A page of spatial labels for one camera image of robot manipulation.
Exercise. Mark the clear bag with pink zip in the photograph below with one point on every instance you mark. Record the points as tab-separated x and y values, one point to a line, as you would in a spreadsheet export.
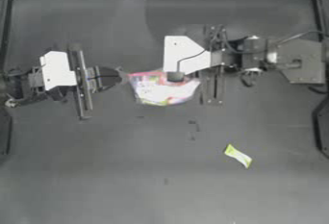
162	93

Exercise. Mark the green and white candy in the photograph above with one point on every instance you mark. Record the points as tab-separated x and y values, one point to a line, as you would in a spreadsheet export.
237	155

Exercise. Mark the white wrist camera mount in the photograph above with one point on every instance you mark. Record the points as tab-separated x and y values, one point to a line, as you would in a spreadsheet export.
58	70
184	54

